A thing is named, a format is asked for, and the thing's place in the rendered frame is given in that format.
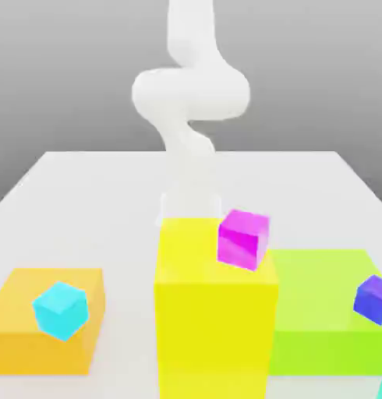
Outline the small blue cube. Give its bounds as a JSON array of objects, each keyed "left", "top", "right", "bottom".
[{"left": 352, "top": 274, "right": 382, "bottom": 327}]

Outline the large lime green box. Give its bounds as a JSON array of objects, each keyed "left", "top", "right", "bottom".
[{"left": 267, "top": 249, "right": 382, "bottom": 376}]

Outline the large orange box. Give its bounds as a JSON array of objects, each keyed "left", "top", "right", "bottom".
[{"left": 0, "top": 267, "right": 106, "bottom": 376}]

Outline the large yellow box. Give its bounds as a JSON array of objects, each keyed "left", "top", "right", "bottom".
[{"left": 153, "top": 217, "right": 280, "bottom": 399}]

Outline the small magenta cube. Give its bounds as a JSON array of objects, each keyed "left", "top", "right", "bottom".
[{"left": 217, "top": 209, "right": 271, "bottom": 273}]

